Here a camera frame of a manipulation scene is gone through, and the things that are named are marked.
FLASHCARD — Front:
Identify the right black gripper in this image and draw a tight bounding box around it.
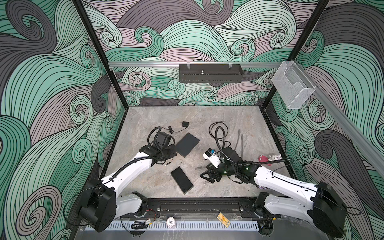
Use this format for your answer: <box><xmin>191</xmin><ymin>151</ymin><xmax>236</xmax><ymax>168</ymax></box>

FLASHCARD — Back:
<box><xmin>198</xmin><ymin>161</ymin><xmax>238</xmax><ymax>184</ymax></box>

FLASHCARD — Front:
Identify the small black ribbed switch box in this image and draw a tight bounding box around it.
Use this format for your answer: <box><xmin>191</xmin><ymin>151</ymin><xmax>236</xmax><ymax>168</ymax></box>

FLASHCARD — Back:
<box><xmin>171</xmin><ymin>167</ymin><xmax>194</xmax><ymax>194</ymax></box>

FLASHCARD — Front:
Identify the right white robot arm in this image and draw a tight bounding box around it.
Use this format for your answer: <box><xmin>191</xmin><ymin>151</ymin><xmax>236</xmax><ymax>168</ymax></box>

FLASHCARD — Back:
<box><xmin>200</xmin><ymin>163</ymin><xmax>347</xmax><ymax>238</ymax></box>

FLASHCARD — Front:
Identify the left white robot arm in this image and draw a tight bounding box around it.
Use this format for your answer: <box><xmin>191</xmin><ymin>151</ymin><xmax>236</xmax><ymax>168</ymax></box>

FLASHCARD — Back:
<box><xmin>79</xmin><ymin>144</ymin><xmax>177</xmax><ymax>233</ymax></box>

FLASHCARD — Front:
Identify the yellow tag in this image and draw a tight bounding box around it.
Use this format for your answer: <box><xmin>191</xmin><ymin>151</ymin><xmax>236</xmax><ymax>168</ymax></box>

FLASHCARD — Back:
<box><xmin>217</xmin><ymin>213</ymin><xmax>231</xmax><ymax>228</ymax></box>

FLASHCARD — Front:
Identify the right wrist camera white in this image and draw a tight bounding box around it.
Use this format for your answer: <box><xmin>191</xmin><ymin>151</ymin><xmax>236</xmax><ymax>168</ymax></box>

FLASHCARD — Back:
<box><xmin>203</xmin><ymin>148</ymin><xmax>221</xmax><ymax>169</ymax></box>

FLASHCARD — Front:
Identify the large black switch box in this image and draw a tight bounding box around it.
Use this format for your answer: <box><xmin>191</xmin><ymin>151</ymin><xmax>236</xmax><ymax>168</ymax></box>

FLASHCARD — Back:
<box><xmin>176</xmin><ymin>133</ymin><xmax>200</xmax><ymax>158</ymax></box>

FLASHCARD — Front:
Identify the black wall power adapter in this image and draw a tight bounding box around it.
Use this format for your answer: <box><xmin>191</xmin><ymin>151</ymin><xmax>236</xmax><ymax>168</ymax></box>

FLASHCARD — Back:
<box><xmin>182</xmin><ymin>121</ymin><xmax>189</xmax><ymax>128</ymax></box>

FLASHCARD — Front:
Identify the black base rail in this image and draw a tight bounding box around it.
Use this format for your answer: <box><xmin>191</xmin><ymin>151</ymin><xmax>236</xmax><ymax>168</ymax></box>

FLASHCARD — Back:
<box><xmin>131</xmin><ymin>197</ymin><xmax>271</xmax><ymax>219</ymax></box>

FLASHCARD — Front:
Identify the black looped usb cable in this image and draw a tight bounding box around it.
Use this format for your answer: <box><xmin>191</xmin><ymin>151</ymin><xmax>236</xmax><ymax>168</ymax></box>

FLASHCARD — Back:
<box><xmin>208</xmin><ymin>121</ymin><xmax>232</xmax><ymax>149</ymax></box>

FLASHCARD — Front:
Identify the white slotted cable duct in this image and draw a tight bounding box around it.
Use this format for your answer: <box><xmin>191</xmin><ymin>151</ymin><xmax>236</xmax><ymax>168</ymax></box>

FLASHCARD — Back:
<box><xmin>104</xmin><ymin>220</ymin><xmax>259</xmax><ymax>232</ymax></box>

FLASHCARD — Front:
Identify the black perforated wall tray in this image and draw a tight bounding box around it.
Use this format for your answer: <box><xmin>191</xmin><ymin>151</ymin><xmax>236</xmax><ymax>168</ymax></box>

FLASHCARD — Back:
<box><xmin>179</xmin><ymin>65</ymin><xmax>244</xmax><ymax>84</ymax></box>

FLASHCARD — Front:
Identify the black corner frame post left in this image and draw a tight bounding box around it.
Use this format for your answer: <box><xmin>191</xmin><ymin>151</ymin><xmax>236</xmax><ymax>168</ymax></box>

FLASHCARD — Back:
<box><xmin>72</xmin><ymin>0</ymin><xmax>129</xmax><ymax>112</ymax></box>

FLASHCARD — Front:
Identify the black corner frame post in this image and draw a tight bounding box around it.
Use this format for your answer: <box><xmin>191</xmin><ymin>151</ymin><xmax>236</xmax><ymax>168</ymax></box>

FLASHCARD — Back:
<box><xmin>72</xmin><ymin>0</ymin><xmax>129</xmax><ymax>112</ymax></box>
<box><xmin>261</xmin><ymin>0</ymin><xmax>329</xmax><ymax>111</ymax></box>

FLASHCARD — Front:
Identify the aluminium wall rail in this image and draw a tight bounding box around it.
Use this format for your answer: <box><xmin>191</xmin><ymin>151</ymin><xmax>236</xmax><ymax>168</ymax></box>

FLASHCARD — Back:
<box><xmin>108</xmin><ymin>61</ymin><xmax>282</xmax><ymax>68</ymax></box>

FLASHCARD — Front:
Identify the clear plastic wall bin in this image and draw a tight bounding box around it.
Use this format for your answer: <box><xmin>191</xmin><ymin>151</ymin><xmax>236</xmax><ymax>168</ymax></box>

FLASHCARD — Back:
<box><xmin>272</xmin><ymin>61</ymin><xmax>316</xmax><ymax>110</ymax></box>

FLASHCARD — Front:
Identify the black corner frame post right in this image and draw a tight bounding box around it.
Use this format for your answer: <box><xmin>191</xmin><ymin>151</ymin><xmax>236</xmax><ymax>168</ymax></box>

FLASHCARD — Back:
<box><xmin>261</xmin><ymin>0</ymin><xmax>329</xmax><ymax>111</ymax></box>

